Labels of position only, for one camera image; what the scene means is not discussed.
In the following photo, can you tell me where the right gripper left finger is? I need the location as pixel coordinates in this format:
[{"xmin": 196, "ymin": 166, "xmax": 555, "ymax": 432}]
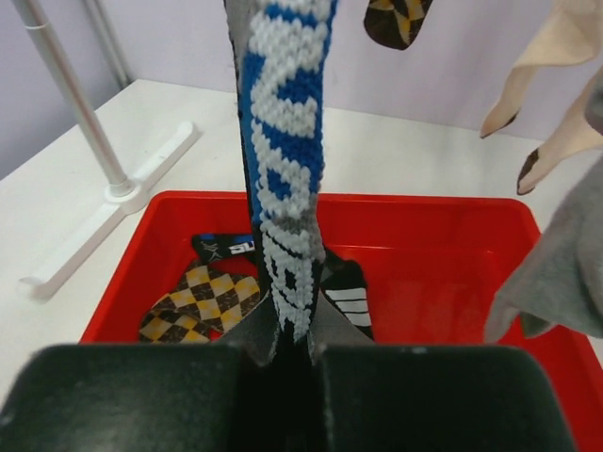
[{"xmin": 0, "ymin": 305, "xmax": 284, "ymax": 452}]

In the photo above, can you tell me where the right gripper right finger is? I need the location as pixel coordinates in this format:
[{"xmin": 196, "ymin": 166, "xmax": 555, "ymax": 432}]
[{"xmin": 310, "ymin": 291, "xmax": 579, "ymax": 452}]

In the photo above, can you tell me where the black blue sock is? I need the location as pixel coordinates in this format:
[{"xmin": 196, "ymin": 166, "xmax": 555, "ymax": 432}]
[
  {"xmin": 224, "ymin": 1, "xmax": 337, "ymax": 350},
  {"xmin": 191, "ymin": 234, "xmax": 374, "ymax": 340}
]

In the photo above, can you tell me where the grey striped sock front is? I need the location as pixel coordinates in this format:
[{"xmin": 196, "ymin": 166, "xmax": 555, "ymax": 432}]
[{"xmin": 483, "ymin": 81, "xmax": 602, "ymax": 343}]

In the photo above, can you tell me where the brown argyle sock in bin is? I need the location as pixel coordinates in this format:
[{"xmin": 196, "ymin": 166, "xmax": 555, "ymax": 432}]
[{"xmin": 138, "ymin": 261, "xmax": 260, "ymax": 344}]

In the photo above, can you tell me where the red plastic bin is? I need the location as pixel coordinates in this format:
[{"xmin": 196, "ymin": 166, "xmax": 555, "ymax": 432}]
[{"xmin": 81, "ymin": 191, "xmax": 602, "ymax": 451}]

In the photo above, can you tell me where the metal clothes rack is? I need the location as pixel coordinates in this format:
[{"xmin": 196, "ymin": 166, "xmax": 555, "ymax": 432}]
[{"xmin": 13, "ymin": 1, "xmax": 201, "ymax": 300}]

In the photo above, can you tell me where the brown argyle sock hanging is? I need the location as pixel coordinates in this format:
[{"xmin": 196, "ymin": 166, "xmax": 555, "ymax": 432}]
[{"xmin": 364, "ymin": 0, "xmax": 432, "ymax": 51}]

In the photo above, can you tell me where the beige brown striped sock left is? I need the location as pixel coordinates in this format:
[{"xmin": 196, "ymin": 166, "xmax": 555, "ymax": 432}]
[{"xmin": 479, "ymin": 0, "xmax": 603, "ymax": 140}]

